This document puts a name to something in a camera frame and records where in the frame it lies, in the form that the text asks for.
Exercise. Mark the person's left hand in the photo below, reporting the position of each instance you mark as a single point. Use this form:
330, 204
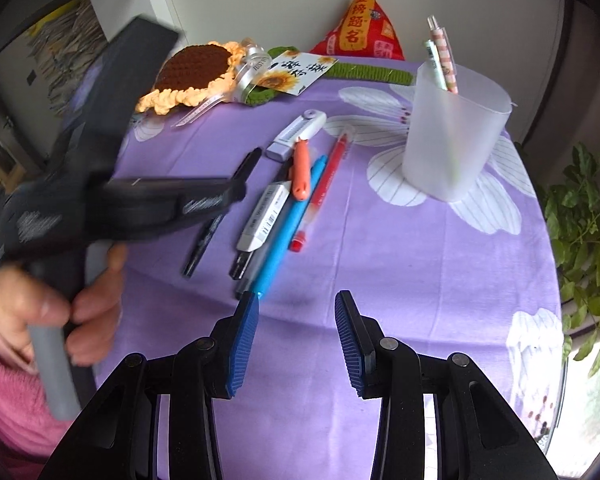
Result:
14, 300

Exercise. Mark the orange pen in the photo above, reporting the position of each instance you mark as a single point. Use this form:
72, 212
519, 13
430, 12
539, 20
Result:
301, 170

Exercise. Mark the purple floral tablecloth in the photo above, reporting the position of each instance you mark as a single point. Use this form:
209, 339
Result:
430, 270

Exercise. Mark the translucent pen cup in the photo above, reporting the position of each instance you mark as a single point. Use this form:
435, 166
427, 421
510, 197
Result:
450, 150

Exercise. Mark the grey pen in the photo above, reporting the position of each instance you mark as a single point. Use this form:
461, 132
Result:
243, 286

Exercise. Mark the green crochet stem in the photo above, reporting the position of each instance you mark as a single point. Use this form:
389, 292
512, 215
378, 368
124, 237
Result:
370, 72

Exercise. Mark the green potted plant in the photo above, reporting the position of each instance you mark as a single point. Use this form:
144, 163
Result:
585, 240

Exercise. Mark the blue pen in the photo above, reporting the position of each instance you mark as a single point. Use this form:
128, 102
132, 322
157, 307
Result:
285, 240

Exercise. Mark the black pen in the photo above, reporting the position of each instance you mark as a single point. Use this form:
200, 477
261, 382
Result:
202, 245

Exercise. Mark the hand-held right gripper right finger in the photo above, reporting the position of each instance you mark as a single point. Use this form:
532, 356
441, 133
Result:
347, 345

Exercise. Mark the red triangular pouch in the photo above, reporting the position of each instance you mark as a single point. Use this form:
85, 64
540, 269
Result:
360, 25

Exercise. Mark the pink striped pen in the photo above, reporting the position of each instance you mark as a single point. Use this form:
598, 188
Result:
445, 55

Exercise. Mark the white green pen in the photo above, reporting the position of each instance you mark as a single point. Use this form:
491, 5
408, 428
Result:
434, 62

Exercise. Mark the red pen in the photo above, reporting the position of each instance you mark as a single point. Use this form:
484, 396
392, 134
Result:
325, 185

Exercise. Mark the stack of papers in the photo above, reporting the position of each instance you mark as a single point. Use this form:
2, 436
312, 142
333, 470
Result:
64, 50

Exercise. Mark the white purple correction tape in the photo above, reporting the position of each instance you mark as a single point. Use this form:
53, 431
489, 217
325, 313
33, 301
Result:
295, 135

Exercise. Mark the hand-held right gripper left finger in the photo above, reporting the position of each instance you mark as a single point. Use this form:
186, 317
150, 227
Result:
242, 345

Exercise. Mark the person's left forearm pink sleeve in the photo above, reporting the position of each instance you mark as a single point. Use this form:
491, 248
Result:
4, 410

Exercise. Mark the white marker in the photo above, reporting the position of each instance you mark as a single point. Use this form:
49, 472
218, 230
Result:
260, 220

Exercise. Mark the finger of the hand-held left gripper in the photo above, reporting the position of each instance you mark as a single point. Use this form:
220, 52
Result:
179, 205

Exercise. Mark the crochet sunflower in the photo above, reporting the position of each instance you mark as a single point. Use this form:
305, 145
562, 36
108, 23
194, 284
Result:
194, 65

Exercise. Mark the sunflower print card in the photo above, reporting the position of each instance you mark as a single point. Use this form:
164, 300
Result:
300, 72

